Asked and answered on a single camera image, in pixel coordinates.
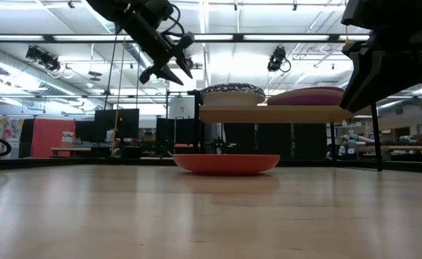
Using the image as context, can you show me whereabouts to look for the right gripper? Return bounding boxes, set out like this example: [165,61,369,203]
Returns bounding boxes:
[339,0,422,114]

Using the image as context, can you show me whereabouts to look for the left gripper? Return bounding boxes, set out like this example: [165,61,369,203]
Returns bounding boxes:
[119,10,196,86]

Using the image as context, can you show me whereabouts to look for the blue patterned paper plate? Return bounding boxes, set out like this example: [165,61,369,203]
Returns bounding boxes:
[201,88,266,96]
[200,83,266,91]

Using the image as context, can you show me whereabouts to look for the white patterned bowl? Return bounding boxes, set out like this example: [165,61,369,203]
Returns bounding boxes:
[200,92,266,107]

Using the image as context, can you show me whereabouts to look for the wide black monitor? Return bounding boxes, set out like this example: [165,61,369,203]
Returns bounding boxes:
[156,117,197,145]

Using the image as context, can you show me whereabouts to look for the purple plastic plate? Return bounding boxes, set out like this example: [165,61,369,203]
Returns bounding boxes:
[267,94,344,106]

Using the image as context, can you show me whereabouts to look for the large black monitor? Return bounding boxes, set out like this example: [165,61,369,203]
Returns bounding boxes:
[94,108,140,140]

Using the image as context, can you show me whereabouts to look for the long wooden background table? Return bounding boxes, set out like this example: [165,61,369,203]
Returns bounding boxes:
[354,144,422,153]

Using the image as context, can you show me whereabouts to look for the black overhead light bar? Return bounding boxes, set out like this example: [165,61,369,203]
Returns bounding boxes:
[0,33,372,43]

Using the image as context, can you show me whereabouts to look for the orange bowl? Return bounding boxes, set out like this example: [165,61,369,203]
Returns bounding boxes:
[172,153,282,176]

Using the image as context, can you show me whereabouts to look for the small black monitor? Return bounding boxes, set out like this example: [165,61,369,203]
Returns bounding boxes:
[75,120,96,144]

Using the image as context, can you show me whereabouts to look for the dark partition panels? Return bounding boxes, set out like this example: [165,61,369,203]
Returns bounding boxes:
[223,122,328,160]

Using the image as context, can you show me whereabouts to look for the wooden bench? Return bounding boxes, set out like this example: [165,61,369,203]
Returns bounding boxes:
[50,145,94,158]

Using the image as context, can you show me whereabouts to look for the black ceiling spotlights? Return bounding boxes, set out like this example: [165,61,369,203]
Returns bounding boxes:
[25,45,61,72]

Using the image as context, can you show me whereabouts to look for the red partition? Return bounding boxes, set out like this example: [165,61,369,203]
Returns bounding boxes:
[31,118,76,158]

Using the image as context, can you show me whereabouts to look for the floral cloth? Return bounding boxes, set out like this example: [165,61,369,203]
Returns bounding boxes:
[0,117,25,155]

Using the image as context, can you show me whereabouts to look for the yellow hanging rope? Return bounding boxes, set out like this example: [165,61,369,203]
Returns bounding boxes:
[110,34,127,152]

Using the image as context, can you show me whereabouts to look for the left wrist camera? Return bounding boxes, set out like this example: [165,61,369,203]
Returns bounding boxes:
[144,0,175,21]

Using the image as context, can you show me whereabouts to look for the black hanging cable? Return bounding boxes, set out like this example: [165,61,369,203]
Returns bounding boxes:
[104,24,119,109]

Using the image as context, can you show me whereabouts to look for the black ceiling camera with cable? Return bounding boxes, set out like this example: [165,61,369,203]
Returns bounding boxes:
[267,45,292,73]

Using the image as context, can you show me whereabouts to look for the wooden shelf with black frame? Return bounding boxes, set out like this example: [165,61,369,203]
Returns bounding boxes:
[166,89,384,173]

